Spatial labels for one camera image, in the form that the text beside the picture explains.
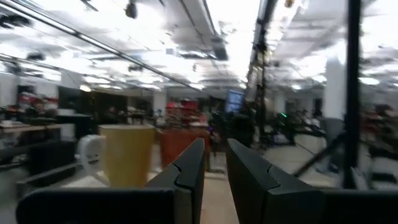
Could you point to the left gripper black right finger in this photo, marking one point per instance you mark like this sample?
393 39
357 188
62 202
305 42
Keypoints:
267 196

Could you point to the blue lit monitor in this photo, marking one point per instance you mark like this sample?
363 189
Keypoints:
234 101

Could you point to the orange translucent plastic tumbler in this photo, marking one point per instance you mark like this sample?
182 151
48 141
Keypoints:
171 146

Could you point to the yellow mug with white inside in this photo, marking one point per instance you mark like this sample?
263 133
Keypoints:
127 155

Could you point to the black rig post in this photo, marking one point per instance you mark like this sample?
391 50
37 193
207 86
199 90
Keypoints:
261 77
353 93

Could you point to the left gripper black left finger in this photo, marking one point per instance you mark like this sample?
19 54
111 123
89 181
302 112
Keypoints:
183 193

